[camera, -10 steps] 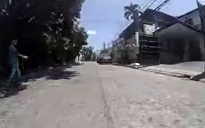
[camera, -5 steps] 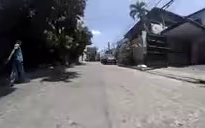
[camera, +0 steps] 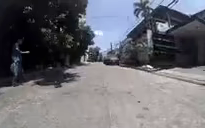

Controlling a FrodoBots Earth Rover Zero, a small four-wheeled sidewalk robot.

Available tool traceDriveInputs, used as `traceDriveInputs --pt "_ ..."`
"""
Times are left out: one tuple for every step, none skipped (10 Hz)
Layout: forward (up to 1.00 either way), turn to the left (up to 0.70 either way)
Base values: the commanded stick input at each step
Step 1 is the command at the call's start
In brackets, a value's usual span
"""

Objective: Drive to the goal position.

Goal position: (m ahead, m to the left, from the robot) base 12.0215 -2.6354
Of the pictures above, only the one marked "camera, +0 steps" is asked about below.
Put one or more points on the dark parked vehicle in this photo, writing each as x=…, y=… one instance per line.
x=111, y=60

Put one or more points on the distant tree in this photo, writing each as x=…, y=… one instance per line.
x=94, y=53

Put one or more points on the green bush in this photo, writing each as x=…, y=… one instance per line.
x=135, y=51

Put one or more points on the grey concrete road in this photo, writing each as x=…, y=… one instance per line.
x=110, y=100

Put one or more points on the multi-storey building with balconies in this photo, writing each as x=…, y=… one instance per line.
x=158, y=36

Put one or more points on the large dark trees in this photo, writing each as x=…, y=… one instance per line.
x=46, y=30

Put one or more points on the palm tree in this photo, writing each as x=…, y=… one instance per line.
x=144, y=10

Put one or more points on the person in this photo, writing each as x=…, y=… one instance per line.
x=16, y=61

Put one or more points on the pale concrete driveway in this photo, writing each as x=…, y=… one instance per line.
x=190, y=74

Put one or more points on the building with dark roof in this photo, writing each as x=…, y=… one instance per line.
x=196, y=40

